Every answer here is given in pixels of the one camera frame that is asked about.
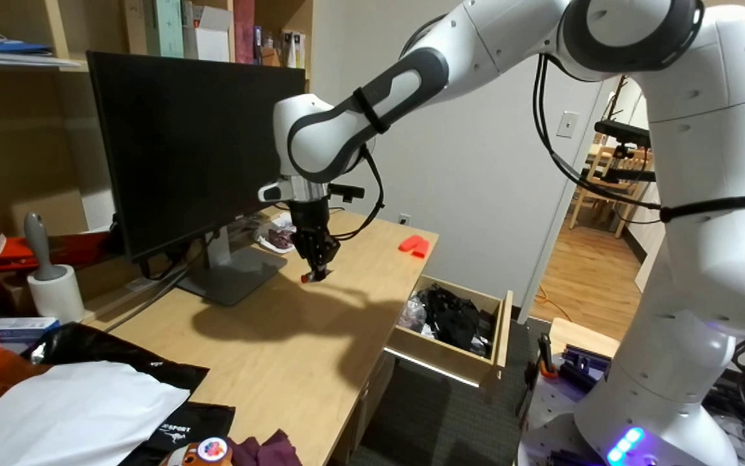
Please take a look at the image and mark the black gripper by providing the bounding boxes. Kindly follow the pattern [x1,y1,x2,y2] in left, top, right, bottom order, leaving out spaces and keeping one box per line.
[287,199,342,285]

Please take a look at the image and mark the grey monitor stand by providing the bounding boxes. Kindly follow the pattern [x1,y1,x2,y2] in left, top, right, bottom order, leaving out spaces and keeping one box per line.
[176,225,289,309]

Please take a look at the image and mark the black computer monitor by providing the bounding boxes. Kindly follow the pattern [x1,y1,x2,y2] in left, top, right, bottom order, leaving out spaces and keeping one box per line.
[85,50,311,263]

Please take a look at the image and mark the purple cloth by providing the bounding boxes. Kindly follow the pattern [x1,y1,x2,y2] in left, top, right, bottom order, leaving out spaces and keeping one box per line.
[228,427,304,466]

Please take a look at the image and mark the black plastic mailer bag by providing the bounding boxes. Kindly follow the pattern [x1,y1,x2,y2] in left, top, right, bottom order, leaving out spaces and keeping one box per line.
[21,322,238,466]

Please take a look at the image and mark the white cylinder cup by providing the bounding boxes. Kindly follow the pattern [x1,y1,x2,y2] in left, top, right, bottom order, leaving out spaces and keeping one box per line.
[26,263,87,325]

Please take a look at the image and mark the wooden box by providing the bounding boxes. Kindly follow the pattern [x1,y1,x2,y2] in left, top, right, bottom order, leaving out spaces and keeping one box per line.
[548,316,622,364]

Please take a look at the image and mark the cardboard box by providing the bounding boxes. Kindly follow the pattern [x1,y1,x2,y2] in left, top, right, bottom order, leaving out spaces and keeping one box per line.
[7,190,89,241]

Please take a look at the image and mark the purple tools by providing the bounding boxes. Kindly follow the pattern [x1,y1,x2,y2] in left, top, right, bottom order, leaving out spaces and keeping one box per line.
[550,346,612,397]

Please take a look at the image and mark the teal book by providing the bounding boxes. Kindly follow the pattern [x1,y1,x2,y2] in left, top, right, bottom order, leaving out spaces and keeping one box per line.
[148,0,189,61]

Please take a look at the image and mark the wooden chair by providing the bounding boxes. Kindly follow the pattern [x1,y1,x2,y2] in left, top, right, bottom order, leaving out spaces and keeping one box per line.
[564,127,652,241]

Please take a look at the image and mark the flat white blue box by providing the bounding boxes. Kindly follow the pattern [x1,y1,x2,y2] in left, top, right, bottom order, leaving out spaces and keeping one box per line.
[0,314,61,338]

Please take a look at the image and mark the wooden shelf unit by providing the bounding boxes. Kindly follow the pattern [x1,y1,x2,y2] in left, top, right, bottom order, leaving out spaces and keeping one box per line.
[0,0,316,287]

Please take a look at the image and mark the blue folder stack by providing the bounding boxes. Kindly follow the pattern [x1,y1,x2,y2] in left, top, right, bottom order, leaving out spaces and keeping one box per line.
[0,34,57,61]

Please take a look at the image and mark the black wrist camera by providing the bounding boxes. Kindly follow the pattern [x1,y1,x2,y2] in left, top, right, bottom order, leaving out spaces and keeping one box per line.
[327,181,367,204]

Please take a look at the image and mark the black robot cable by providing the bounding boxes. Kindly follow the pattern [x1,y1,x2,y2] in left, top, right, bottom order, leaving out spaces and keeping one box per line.
[348,50,745,245]

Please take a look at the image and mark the grey brush handle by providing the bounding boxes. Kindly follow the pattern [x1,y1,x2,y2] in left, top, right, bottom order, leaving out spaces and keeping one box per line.
[21,210,60,282]

